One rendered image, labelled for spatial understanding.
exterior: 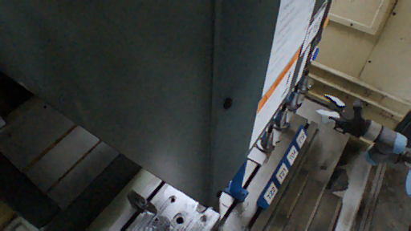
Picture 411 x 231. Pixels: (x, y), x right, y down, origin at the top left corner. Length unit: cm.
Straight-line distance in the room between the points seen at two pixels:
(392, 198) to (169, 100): 246
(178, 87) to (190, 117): 3
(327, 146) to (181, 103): 141
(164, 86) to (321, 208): 130
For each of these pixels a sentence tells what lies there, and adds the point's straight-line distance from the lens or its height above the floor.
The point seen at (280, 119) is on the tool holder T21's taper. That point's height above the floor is 126.
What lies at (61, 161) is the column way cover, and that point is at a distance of 112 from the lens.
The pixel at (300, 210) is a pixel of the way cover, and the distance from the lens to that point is 143.
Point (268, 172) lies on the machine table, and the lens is 129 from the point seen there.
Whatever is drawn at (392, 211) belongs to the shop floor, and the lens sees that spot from 259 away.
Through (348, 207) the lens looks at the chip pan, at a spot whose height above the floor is 67.
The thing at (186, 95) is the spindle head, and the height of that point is 181.
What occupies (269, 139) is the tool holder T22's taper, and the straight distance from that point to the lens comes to 92.
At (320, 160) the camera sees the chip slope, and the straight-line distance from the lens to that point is 161.
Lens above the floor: 199
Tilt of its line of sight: 51 degrees down
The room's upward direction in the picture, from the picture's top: straight up
